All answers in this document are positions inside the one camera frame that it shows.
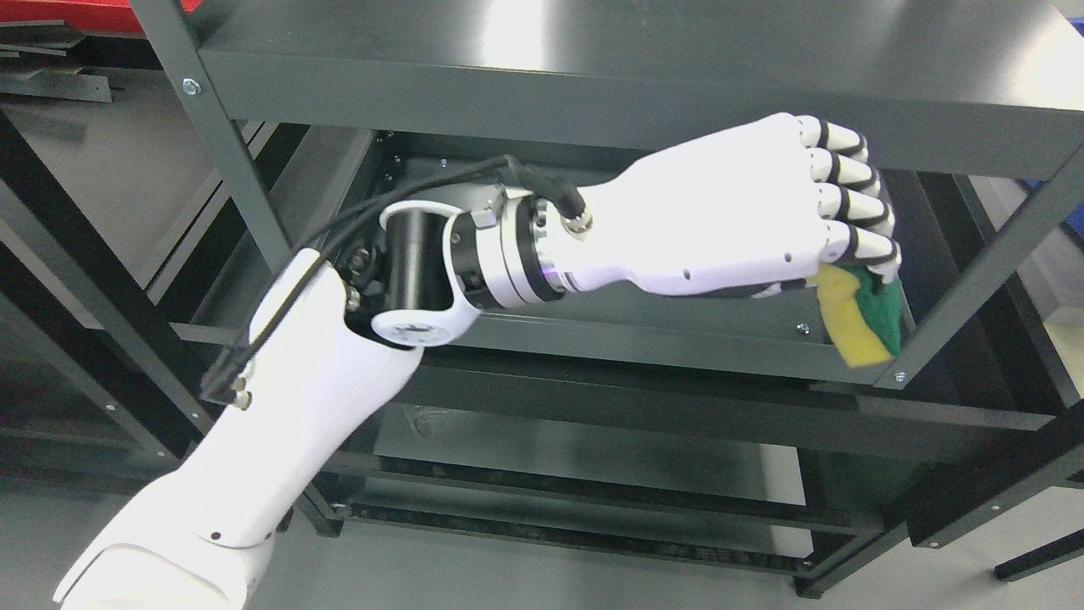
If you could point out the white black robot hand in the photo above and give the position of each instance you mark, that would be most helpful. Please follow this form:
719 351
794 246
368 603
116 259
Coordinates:
748 207

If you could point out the green yellow sponge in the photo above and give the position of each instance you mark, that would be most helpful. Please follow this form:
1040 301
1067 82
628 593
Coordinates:
862 316

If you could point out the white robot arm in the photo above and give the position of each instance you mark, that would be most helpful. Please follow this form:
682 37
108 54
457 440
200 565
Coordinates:
304 379

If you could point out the grey metal shelf unit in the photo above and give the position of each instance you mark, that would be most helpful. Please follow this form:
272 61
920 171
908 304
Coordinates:
972 115

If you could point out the black metal shelf rack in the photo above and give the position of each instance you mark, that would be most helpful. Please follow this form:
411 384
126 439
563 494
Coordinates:
126 262

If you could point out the red box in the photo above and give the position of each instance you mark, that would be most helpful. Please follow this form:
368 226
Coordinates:
95 16

